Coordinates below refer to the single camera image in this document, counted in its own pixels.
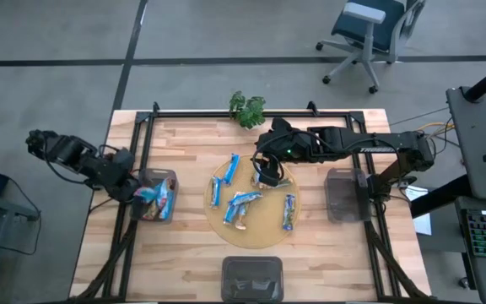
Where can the red and blue granola bar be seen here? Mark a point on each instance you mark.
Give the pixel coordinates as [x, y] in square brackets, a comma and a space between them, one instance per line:
[171, 186]

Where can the small potted green plant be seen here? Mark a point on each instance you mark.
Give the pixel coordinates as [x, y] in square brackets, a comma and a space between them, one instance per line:
[247, 112]

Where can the white paper sheet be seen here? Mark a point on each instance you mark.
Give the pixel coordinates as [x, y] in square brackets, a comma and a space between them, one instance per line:
[423, 226]

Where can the clear grey plastic bin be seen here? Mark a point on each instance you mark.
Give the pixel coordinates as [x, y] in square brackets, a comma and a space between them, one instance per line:
[346, 198]
[158, 173]

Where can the orange-ended granola bar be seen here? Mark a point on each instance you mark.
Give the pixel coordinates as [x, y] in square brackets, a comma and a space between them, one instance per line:
[241, 220]

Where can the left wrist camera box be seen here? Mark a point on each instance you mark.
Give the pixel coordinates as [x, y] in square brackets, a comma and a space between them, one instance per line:
[125, 159]

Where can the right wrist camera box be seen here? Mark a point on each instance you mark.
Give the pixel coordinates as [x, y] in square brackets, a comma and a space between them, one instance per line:
[300, 145]

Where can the red and green granola bar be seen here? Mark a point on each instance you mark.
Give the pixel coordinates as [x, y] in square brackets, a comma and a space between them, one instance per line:
[152, 212]

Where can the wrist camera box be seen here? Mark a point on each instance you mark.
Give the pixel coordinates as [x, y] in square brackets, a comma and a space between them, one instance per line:
[125, 159]
[300, 145]

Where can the black aluminium table frame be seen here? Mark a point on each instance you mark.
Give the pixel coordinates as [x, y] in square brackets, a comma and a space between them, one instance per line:
[192, 114]

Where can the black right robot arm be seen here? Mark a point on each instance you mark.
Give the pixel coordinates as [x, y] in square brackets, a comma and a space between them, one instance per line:
[374, 143]

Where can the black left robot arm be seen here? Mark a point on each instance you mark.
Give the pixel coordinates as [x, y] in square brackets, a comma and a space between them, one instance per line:
[74, 154]

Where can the black flat support beam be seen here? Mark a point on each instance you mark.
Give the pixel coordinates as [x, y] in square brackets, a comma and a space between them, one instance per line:
[437, 198]

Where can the blue and grey office chair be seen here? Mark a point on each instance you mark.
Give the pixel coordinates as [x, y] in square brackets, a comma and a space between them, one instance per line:
[369, 25]

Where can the grey side cart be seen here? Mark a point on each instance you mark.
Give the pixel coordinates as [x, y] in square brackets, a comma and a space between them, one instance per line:
[2, 213]

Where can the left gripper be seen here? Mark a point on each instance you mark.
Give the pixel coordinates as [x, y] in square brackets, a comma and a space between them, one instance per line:
[128, 190]

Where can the round woven straw placemat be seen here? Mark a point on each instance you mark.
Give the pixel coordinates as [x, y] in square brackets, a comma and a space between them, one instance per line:
[264, 236]

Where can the dark rectangular plastic container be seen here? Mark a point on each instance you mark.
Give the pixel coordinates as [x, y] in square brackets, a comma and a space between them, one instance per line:
[251, 274]

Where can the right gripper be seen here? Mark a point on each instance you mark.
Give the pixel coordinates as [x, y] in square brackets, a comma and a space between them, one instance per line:
[271, 174]

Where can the grey side desk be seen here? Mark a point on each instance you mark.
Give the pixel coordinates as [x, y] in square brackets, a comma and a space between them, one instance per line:
[479, 126]

